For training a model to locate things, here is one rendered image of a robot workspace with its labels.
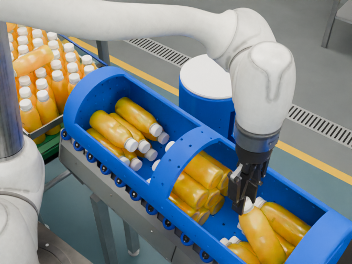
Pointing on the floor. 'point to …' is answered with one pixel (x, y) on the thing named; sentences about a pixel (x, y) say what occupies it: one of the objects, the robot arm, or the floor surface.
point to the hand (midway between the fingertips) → (244, 197)
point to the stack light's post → (103, 51)
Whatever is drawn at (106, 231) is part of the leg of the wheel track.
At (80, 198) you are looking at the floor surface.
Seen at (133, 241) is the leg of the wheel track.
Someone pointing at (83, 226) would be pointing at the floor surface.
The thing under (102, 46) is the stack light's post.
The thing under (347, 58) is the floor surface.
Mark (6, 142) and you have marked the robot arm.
